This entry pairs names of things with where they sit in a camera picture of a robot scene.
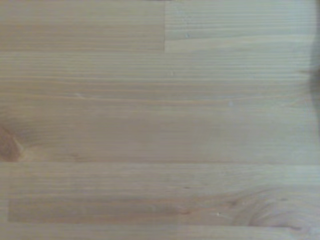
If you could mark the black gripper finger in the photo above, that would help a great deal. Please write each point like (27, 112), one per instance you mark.
(316, 58)
(316, 83)

